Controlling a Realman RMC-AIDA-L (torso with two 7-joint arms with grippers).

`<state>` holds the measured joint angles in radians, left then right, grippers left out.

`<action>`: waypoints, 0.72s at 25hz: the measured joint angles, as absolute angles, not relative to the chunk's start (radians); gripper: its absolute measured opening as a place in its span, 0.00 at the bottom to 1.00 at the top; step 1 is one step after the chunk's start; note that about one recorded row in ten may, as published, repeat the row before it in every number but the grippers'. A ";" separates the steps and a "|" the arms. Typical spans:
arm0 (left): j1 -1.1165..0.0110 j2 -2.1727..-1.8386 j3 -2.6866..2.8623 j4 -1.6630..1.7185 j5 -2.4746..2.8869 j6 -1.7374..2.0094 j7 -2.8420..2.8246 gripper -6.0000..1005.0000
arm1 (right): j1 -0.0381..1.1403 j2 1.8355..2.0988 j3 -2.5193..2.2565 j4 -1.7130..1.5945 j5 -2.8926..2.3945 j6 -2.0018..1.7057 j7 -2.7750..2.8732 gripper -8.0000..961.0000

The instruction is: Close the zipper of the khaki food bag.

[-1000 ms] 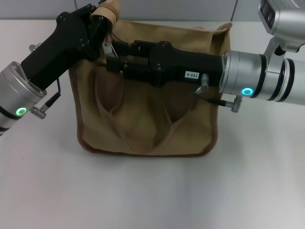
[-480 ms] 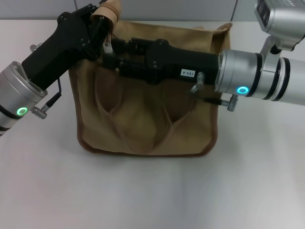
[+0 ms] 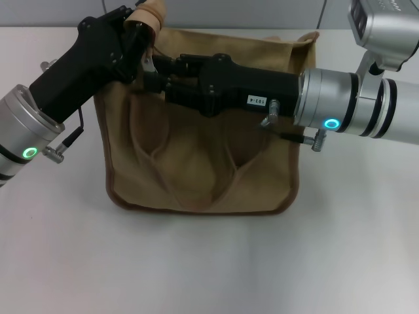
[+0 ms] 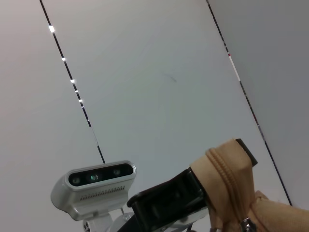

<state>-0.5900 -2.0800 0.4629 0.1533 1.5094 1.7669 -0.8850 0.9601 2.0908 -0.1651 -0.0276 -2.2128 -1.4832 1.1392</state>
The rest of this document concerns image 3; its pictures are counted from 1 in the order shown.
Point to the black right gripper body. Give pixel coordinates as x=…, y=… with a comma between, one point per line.
x=255, y=85

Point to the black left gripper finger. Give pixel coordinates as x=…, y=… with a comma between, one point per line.
x=134, y=52
x=129, y=11

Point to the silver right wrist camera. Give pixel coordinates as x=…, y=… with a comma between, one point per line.
x=383, y=32

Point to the khaki fabric food bag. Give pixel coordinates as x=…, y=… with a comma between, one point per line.
x=196, y=170

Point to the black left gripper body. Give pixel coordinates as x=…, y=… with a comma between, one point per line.
x=82, y=72

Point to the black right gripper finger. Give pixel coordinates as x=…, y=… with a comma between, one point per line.
x=183, y=65
x=183, y=95

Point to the small silver metal tab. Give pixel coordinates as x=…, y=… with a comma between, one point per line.
x=149, y=64

